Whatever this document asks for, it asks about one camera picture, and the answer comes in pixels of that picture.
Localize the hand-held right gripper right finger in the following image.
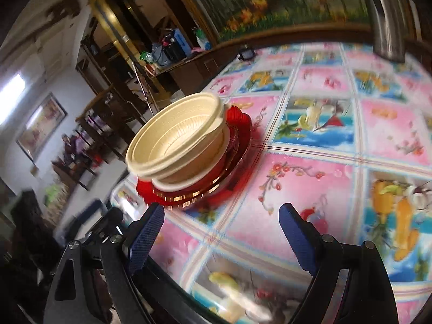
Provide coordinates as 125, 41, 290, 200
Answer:
279, 203, 399, 324

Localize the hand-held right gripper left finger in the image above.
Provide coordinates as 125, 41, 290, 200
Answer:
43, 202, 165, 324

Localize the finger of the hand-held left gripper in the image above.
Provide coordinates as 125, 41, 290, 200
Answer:
84, 207, 125, 244

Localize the large beige ribbed bowl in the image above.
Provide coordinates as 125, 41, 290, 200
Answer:
125, 92, 225, 180
151, 118, 234, 192

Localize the red plastic flower plate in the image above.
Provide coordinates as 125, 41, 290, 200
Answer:
137, 106, 253, 206

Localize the fruit print tablecloth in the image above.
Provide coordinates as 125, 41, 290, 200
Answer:
111, 42, 432, 324

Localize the wooden chair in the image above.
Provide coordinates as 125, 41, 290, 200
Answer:
75, 89, 147, 190

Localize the blue bag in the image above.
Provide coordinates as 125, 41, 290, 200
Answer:
151, 30, 187, 65

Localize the gold-framed shelf unit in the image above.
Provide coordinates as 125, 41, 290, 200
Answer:
76, 0, 190, 115

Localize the green bottle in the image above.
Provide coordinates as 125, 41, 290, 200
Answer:
192, 27, 214, 52

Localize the stainless steel thermos jug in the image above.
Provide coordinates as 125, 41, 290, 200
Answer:
360, 0, 416, 63

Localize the framed wall picture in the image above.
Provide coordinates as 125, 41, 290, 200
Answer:
16, 92, 68, 163

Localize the floral wall painting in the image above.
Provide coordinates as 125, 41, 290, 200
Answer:
179, 0, 373, 43

